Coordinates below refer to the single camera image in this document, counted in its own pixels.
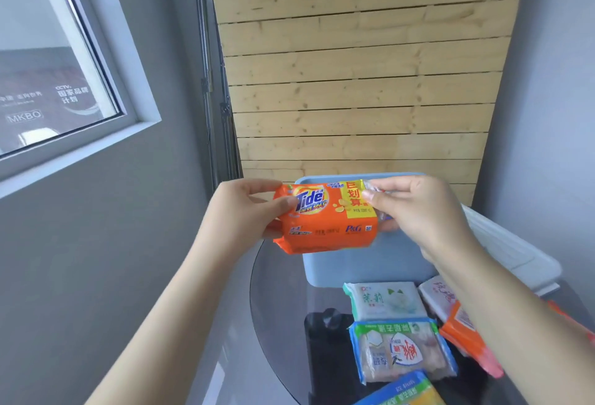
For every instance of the orange and yellow soap packet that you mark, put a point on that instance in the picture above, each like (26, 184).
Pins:
(325, 228)

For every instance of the person's left hand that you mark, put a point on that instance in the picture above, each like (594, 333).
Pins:
(232, 214)

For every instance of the white and pink soap packet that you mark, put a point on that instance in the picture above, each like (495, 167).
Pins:
(437, 297)

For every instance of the person's right forearm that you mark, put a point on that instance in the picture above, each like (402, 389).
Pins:
(516, 325)

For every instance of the person's right hand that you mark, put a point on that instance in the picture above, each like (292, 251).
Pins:
(427, 214)

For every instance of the person's left thumb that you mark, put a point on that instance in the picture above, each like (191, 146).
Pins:
(279, 204)

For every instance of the grey framed window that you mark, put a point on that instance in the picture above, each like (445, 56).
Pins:
(51, 60)

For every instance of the orange pink-edged soap packet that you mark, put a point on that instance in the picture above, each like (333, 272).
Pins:
(465, 330)

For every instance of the clear blue-edged soap packet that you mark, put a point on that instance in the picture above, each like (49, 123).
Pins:
(399, 351)

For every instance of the wooden slat panel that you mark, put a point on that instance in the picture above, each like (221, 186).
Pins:
(362, 69)

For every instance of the blue yellow green soap packet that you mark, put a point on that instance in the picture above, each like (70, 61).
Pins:
(409, 393)

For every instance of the grey metal door frame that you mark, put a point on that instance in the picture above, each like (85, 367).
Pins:
(214, 93)

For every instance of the white plastic bin lid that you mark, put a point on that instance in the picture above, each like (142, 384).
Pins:
(511, 246)

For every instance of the person's left forearm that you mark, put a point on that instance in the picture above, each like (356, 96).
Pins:
(172, 316)

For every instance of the person's right thumb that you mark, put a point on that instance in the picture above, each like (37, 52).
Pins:
(377, 202)

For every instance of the white and green soap packet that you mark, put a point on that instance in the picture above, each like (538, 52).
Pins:
(386, 300)

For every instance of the light blue plastic storage bin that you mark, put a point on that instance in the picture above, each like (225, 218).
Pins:
(362, 265)

